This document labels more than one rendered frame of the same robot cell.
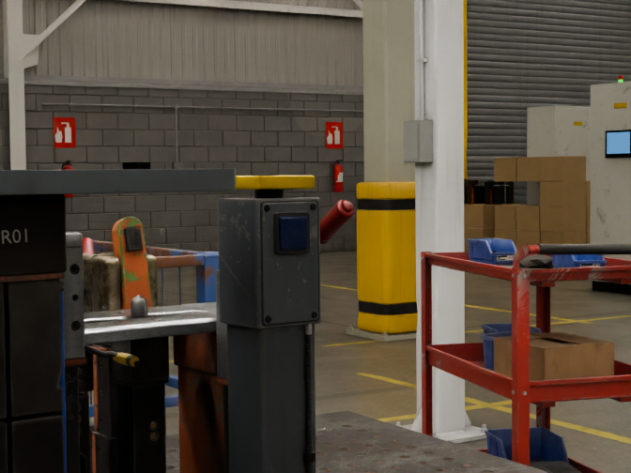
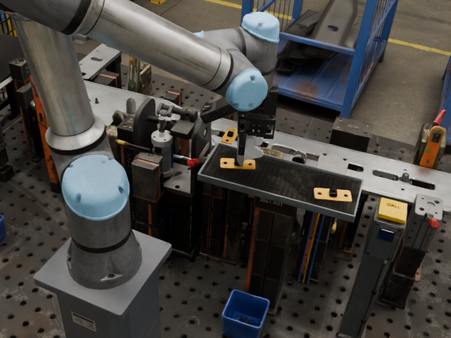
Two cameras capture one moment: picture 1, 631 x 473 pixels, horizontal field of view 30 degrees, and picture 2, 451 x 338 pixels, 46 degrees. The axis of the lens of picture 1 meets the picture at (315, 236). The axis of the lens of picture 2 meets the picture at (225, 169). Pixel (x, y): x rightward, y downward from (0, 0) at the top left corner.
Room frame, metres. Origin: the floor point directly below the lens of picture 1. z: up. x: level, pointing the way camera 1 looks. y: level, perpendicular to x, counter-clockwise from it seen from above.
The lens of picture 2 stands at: (0.20, -0.43, 1.95)
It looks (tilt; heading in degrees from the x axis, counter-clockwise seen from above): 39 degrees down; 52
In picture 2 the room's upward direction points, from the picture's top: 4 degrees clockwise
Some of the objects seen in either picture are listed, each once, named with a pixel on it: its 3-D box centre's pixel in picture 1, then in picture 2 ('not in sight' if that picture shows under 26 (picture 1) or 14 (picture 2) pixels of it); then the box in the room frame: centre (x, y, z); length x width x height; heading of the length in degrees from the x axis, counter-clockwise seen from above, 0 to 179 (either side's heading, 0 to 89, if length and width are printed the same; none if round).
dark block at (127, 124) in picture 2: not in sight; (134, 180); (0.73, 0.69, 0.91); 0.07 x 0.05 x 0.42; 36
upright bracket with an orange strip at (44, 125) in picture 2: not in sight; (45, 132); (0.58, 1.01, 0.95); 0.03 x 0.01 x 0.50; 126
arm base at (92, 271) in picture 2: not in sight; (103, 243); (0.46, 0.29, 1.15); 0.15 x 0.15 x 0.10
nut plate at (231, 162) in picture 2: not in sight; (237, 162); (0.84, 0.35, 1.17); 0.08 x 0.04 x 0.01; 144
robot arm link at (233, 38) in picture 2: not in sight; (216, 53); (0.76, 0.34, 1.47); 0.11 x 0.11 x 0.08; 77
